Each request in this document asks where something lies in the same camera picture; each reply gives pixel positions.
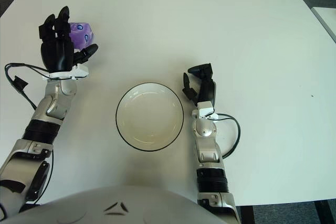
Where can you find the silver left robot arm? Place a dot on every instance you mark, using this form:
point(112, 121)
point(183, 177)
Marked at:
point(55, 103)

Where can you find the white plate with black rim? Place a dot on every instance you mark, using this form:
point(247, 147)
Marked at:
point(149, 117)

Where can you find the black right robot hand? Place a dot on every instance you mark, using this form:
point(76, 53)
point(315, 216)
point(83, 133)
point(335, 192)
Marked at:
point(208, 89)

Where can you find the black table leg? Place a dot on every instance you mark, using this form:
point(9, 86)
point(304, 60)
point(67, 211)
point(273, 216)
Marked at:
point(323, 213)
point(247, 216)

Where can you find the purple tissue paper pack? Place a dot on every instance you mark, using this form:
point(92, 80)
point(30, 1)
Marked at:
point(82, 35)

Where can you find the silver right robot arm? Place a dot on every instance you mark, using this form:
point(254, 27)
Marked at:
point(206, 129)

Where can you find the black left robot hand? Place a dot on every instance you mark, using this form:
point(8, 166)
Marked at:
point(56, 53)

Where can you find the white side table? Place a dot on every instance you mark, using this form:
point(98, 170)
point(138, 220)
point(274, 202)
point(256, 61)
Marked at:
point(326, 18)

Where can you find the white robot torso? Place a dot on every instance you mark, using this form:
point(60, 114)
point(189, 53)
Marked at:
point(105, 203)

